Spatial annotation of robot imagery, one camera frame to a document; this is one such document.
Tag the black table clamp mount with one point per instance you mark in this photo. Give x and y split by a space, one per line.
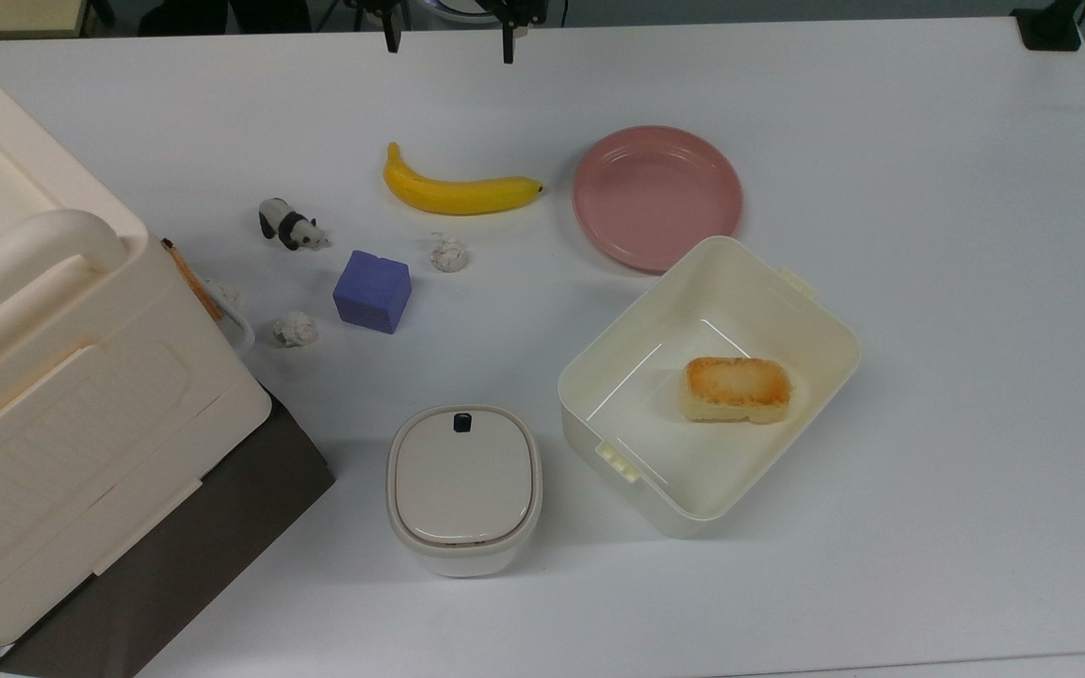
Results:
1049 26

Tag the large cream storage box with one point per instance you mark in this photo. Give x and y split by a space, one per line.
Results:
62 424

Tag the toasted bread piece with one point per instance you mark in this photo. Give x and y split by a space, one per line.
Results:
736 390

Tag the small cream lidded trash can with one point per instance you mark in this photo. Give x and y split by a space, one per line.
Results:
463 480

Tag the cream open plastic container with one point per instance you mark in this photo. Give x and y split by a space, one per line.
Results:
637 443

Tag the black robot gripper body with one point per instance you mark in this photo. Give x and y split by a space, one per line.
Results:
514 9

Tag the yellow banana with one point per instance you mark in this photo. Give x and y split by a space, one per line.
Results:
453 195

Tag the blue foam cube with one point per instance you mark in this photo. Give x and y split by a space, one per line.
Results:
371 292

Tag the pink plate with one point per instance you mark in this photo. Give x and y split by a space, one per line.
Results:
655 196

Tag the small panda figurine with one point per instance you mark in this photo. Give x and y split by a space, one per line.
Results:
290 226

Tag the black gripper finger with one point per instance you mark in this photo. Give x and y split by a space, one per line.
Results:
392 36
509 45

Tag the dark wood drawer box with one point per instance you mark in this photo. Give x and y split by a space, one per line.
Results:
222 537

